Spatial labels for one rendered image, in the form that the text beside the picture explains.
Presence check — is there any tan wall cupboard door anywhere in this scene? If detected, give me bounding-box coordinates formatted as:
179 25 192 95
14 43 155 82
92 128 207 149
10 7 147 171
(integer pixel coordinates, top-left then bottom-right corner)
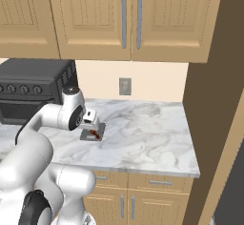
47 0 132 62
131 0 225 64
0 0 61 60

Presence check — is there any tan drawer front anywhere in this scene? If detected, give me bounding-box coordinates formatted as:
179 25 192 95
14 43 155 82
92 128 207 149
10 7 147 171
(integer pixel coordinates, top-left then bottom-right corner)
91 170 130 189
127 172 193 194

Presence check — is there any grey cupboard door handle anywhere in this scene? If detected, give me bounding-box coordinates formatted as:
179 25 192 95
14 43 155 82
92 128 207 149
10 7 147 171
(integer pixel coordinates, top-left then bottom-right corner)
136 0 143 51
121 0 128 50

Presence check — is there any grey wall socket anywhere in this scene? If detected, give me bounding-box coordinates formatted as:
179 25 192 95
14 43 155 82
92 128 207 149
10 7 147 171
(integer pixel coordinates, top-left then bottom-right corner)
118 77 132 96

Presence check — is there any dark grey fridge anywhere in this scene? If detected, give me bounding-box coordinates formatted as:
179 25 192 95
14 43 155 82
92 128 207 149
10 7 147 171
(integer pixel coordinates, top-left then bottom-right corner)
212 138 244 225

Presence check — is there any black toaster oven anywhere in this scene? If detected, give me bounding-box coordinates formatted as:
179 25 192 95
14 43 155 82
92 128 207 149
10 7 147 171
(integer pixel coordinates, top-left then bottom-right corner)
0 57 79 126

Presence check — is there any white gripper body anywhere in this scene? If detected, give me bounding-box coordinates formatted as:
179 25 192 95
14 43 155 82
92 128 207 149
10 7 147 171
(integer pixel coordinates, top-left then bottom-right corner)
79 119 102 133

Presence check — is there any brown tall fridge housing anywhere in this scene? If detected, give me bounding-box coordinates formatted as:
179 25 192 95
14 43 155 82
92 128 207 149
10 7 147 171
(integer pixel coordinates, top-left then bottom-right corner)
182 0 244 225

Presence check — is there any grey base cupboard handle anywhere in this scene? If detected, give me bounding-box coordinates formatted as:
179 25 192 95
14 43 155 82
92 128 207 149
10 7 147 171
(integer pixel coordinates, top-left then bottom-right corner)
130 194 136 221
119 194 126 219

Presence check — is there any tan base cupboard door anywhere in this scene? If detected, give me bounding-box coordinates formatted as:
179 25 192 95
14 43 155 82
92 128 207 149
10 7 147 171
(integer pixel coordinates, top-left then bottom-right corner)
82 186 130 225
127 189 191 225

